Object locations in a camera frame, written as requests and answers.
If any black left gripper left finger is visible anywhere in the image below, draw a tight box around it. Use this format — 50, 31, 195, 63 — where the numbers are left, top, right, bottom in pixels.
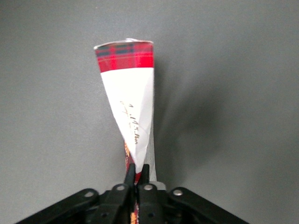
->
86, 162, 137, 224

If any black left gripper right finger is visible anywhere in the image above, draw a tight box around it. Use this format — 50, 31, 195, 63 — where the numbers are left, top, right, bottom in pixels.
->
137, 163, 175, 224

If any red tartan cookie box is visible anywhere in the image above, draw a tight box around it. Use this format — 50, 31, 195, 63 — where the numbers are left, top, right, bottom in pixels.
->
93, 38, 164, 224

